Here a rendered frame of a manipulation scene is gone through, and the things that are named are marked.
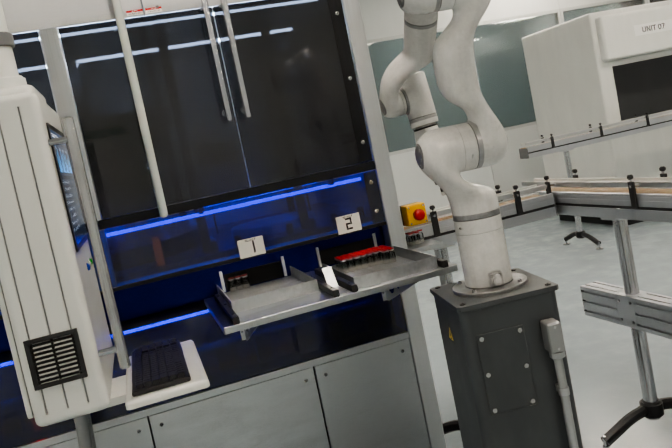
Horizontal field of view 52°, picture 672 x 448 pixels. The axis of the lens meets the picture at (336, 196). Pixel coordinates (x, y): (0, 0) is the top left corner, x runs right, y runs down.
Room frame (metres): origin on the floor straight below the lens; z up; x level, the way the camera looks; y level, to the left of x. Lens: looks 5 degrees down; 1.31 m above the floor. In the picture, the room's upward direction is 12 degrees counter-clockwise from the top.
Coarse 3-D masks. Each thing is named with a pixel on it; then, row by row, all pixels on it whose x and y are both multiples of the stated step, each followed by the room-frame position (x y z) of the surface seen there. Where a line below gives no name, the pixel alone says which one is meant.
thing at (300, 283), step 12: (288, 276) 2.34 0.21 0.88; (300, 276) 2.21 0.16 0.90; (252, 288) 2.25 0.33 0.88; (264, 288) 2.21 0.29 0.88; (276, 288) 2.17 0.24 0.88; (288, 288) 2.00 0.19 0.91; (300, 288) 2.01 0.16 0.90; (312, 288) 2.02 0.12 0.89; (228, 300) 2.00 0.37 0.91; (240, 300) 1.95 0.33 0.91; (252, 300) 1.96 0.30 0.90; (264, 300) 1.97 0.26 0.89; (276, 300) 1.98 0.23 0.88
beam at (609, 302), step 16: (592, 288) 2.61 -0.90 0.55; (608, 288) 2.57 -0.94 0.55; (592, 304) 2.63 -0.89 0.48; (608, 304) 2.53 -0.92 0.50; (624, 304) 2.45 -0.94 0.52; (640, 304) 2.38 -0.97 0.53; (656, 304) 2.29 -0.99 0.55; (608, 320) 2.55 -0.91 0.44; (624, 320) 2.46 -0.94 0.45; (640, 320) 2.38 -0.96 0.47; (656, 320) 2.30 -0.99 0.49
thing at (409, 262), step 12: (396, 252) 2.31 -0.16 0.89; (408, 252) 2.20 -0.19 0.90; (420, 252) 2.11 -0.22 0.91; (324, 264) 2.24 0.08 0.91; (384, 264) 2.20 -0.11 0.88; (396, 264) 2.17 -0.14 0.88; (408, 264) 1.98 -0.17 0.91; (420, 264) 1.99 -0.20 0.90; (432, 264) 2.00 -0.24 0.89; (348, 276) 1.98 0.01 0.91; (360, 276) 1.94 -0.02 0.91; (372, 276) 1.95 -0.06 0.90; (384, 276) 1.96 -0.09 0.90; (396, 276) 1.97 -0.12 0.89
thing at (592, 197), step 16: (544, 176) 2.73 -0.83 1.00; (576, 176) 2.75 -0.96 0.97; (544, 192) 2.77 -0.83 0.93; (560, 192) 2.66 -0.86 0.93; (576, 192) 2.57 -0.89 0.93; (592, 192) 2.49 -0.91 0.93; (608, 192) 2.43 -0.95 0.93; (624, 192) 2.36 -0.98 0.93; (640, 192) 2.30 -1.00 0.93; (656, 192) 2.23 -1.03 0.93; (560, 208) 2.68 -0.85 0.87; (576, 208) 2.58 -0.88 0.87; (592, 208) 2.49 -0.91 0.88; (608, 208) 2.41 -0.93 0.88; (624, 208) 2.33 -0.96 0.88; (640, 208) 2.26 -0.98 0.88; (656, 208) 2.19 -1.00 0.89
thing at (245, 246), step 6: (240, 240) 2.22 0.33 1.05; (246, 240) 2.23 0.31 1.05; (252, 240) 2.23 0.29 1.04; (258, 240) 2.24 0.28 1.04; (240, 246) 2.22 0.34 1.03; (246, 246) 2.23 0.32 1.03; (252, 246) 2.23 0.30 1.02; (258, 246) 2.24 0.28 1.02; (264, 246) 2.24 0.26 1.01; (240, 252) 2.22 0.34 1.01; (246, 252) 2.23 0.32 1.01; (252, 252) 2.23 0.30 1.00; (258, 252) 2.24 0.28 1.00; (264, 252) 2.24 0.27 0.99
